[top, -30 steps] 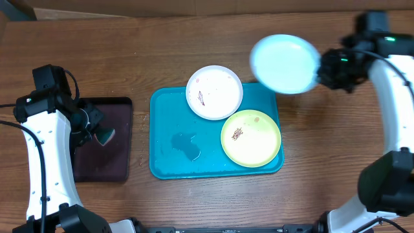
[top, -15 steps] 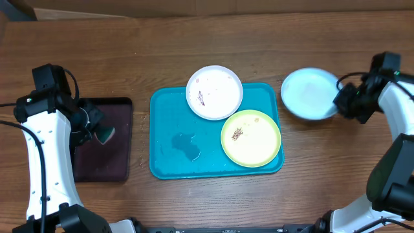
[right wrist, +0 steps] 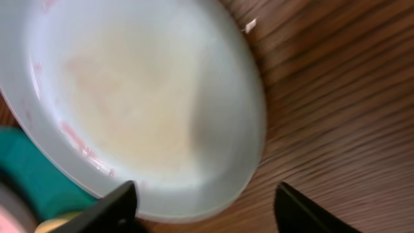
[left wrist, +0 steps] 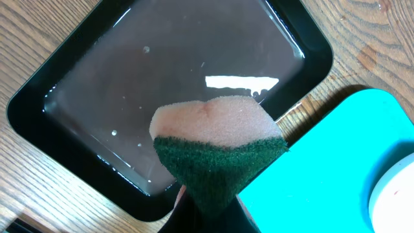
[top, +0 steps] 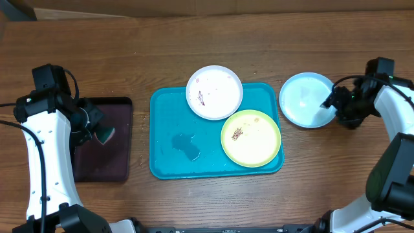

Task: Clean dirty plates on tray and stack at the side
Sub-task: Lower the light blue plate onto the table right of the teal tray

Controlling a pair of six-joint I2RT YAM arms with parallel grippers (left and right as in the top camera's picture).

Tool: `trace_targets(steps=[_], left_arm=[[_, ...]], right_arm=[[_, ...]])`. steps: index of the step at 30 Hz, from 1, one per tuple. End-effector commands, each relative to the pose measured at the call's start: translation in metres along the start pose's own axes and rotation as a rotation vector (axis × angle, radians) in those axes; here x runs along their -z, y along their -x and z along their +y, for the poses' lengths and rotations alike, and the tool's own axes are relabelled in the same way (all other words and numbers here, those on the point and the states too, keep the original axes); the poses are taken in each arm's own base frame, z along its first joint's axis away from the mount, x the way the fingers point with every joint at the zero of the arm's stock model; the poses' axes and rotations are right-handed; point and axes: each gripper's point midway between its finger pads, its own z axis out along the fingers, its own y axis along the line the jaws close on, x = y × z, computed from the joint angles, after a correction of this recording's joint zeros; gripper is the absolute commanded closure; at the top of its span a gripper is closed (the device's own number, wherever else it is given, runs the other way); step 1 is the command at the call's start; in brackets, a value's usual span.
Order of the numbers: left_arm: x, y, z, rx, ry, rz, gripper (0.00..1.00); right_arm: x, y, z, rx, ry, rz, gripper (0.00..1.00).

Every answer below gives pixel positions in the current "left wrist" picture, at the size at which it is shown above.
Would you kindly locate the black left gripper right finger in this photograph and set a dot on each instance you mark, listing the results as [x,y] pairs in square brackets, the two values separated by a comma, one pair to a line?
[236,220]

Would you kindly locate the pink and green sponge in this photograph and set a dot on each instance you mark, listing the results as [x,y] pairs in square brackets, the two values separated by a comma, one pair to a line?
[215,148]

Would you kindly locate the blue plastic tray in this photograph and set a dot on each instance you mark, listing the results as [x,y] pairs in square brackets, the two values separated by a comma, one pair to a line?
[324,182]

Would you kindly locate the black square water tray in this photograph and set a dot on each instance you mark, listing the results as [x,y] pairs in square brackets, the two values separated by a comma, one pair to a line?
[90,104]

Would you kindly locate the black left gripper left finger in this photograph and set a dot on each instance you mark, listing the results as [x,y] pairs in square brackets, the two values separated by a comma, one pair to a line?
[185,217]

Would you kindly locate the white round plate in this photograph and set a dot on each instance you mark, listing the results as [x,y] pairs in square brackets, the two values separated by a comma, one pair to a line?
[391,201]

